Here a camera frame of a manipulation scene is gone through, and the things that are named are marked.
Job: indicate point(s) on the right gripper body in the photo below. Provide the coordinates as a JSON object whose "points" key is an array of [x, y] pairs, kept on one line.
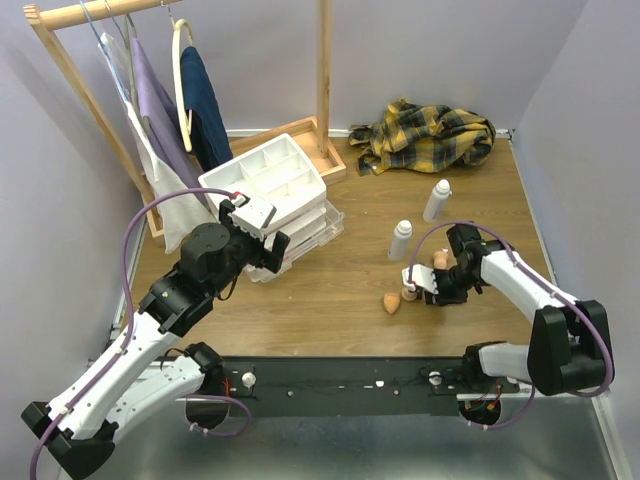
{"points": [[452, 285]]}

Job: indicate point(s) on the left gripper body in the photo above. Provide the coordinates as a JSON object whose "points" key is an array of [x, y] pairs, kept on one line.
{"points": [[261, 248]]}

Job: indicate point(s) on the short white bottle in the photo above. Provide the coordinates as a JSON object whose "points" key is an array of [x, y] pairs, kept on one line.
{"points": [[400, 240]]}

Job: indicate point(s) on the white drawer organizer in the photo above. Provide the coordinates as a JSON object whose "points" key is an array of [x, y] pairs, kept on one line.
{"points": [[279, 172]]}

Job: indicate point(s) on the tall white bottle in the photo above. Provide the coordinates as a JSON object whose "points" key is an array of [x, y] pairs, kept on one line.
{"points": [[437, 201]]}

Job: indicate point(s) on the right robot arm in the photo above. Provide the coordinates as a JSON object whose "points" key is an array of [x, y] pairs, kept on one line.
{"points": [[569, 350]]}

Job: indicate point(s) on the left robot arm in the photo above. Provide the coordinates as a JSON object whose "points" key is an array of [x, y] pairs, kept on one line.
{"points": [[82, 425]]}

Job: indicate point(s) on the pink gourd makeup sponge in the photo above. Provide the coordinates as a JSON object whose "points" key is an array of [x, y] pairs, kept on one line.
{"points": [[408, 295]]}

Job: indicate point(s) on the orange teardrop makeup sponge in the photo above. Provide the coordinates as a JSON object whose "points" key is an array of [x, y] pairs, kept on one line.
{"points": [[391, 302]]}

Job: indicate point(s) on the white hanging garment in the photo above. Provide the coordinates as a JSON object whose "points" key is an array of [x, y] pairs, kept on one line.
{"points": [[179, 215]]}

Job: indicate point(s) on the navy blue hanging garment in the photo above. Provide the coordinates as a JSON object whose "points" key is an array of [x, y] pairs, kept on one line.
{"points": [[209, 139]]}

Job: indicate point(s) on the yellow plaid shirt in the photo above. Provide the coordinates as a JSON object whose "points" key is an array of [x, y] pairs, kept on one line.
{"points": [[426, 139]]}

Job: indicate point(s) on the lavender hanging garment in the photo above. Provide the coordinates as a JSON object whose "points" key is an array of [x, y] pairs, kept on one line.
{"points": [[156, 105]]}

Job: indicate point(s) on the cream wooden hanger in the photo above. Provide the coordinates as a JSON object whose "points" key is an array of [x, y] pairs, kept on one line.
{"points": [[184, 115]]}

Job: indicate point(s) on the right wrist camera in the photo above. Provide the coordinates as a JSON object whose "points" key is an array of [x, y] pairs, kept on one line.
{"points": [[419, 278]]}

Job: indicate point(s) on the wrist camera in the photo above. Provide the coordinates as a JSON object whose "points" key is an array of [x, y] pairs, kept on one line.
{"points": [[419, 278], [252, 214]]}

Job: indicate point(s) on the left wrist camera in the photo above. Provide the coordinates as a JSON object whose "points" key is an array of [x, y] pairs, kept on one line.
{"points": [[252, 214]]}

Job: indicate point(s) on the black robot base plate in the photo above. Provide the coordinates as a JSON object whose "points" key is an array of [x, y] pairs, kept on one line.
{"points": [[357, 386]]}

